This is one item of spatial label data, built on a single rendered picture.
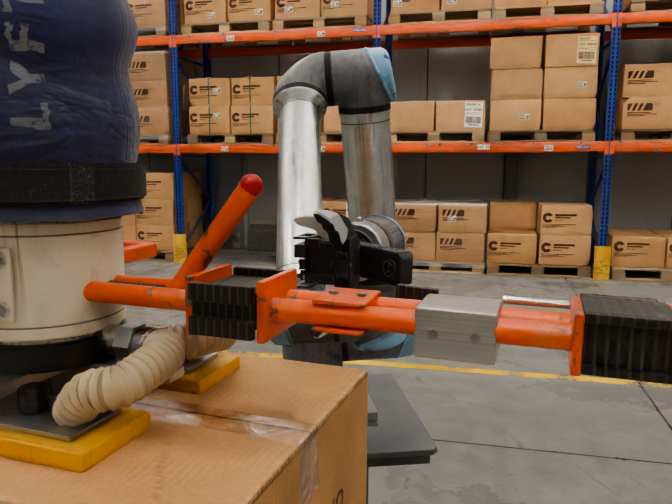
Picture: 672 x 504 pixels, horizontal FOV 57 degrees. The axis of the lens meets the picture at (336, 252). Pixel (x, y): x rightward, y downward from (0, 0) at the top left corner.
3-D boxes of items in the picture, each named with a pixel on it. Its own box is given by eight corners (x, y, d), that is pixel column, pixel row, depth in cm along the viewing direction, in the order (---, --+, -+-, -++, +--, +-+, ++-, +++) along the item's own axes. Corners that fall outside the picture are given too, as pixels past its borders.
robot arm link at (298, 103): (269, 44, 134) (258, 331, 98) (326, 39, 133) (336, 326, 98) (278, 84, 144) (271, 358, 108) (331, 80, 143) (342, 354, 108)
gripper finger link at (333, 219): (278, 213, 74) (302, 250, 82) (325, 215, 72) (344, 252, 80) (284, 191, 75) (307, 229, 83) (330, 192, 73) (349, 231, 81)
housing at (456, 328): (411, 358, 54) (413, 307, 53) (426, 337, 60) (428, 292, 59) (494, 368, 51) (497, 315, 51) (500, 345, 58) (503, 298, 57)
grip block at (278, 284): (180, 337, 59) (179, 277, 58) (230, 314, 68) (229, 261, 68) (260, 347, 57) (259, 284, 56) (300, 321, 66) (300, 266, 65)
